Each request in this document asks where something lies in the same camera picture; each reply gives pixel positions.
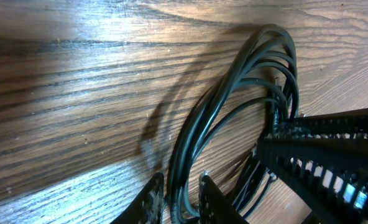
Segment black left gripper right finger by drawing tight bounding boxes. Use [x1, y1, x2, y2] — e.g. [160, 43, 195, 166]
[199, 174, 247, 224]

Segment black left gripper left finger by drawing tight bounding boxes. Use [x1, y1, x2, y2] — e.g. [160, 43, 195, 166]
[111, 172, 165, 224]

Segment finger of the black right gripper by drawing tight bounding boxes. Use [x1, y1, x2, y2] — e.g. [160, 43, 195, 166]
[277, 108, 368, 139]
[256, 139, 368, 223]

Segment thick black USB cable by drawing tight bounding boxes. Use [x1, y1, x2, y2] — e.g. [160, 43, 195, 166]
[166, 23, 300, 224]

